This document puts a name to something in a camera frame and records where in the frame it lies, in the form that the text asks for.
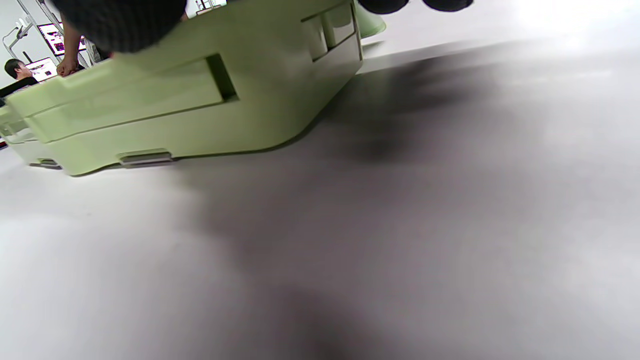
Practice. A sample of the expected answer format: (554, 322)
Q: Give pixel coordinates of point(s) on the person's right hand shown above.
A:
(120, 25)

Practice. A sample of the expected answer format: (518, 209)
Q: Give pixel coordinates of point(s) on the green panda pencil case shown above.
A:
(175, 100)

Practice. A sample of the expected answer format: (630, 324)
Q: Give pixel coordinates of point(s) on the pink-lit display screen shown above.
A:
(52, 37)

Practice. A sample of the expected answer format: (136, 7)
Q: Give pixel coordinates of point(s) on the small white display screen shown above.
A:
(42, 67)

